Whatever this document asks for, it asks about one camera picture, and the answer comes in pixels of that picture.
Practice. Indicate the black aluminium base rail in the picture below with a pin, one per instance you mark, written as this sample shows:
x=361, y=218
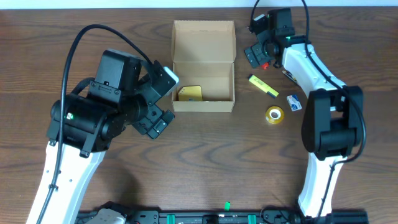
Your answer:
x=112, y=212

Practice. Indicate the brown cardboard box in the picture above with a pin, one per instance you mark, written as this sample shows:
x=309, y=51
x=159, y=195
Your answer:
x=203, y=53

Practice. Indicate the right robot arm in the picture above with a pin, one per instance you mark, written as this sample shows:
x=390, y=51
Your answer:
x=333, y=122

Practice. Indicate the yellow highlighter marker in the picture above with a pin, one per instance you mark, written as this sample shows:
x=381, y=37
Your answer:
x=262, y=86

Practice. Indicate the small green clip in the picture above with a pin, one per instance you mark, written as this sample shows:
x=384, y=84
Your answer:
x=227, y=206

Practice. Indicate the yellow sticky note pad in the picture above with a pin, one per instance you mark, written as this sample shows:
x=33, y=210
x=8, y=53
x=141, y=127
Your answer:
x=190, y=93

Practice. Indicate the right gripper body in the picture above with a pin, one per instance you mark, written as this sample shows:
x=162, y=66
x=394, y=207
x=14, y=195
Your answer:
x=257, y=55

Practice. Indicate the small blue staples box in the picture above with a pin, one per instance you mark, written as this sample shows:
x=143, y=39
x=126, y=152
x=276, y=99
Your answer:
x=294, y=103

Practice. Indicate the correction tape dispenser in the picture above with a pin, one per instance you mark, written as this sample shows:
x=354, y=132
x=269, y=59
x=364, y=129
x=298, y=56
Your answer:
x=290, y=76

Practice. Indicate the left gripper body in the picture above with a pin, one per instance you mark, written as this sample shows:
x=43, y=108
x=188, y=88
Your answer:
x=154, y=121

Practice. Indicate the clear adhesive tape roll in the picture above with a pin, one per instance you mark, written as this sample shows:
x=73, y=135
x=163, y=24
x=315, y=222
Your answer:
x=274, y=115

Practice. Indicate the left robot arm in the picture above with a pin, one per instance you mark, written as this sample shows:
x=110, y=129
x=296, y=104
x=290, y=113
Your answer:
x=124, y=92

